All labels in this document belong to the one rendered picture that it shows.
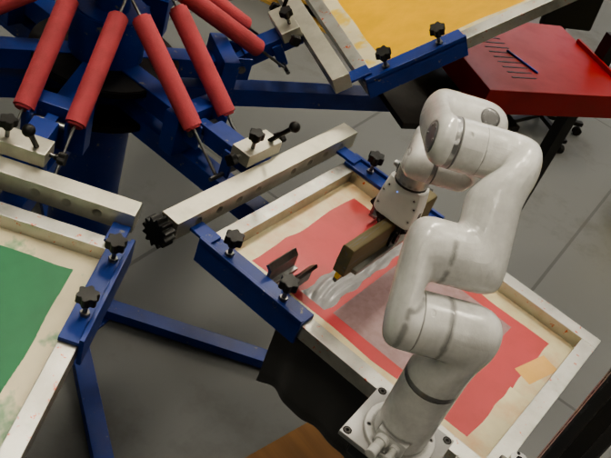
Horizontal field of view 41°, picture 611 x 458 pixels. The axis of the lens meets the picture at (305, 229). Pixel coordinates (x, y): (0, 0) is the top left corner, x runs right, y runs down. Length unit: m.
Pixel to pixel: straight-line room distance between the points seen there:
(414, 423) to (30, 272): 0.84
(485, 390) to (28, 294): 0.97
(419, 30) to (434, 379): 1.40
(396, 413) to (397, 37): 1.37
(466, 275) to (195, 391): 1.73
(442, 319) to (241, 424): 1.66
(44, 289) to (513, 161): 0.95
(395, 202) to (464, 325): 0.64
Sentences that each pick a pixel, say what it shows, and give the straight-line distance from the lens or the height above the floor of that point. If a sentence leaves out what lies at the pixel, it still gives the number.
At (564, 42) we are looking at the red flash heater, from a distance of 3.19.
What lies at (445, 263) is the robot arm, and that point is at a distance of 1.20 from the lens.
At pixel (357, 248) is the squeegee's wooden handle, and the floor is 1.14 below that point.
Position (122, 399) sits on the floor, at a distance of 2.76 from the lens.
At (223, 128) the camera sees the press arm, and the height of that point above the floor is 1.04.
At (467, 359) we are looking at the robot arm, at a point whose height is 1.40.
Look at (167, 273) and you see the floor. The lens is 3.16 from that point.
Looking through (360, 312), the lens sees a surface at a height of 0.96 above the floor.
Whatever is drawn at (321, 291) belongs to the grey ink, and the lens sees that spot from 1.87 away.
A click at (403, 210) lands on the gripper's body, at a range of 1.79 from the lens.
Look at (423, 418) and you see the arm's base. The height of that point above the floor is 1.25.
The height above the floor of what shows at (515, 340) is 0.96.
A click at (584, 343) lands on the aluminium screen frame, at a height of 0.99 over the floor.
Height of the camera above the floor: 2.22
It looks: 39 degrees down
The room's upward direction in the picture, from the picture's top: 21 degrees clockwise
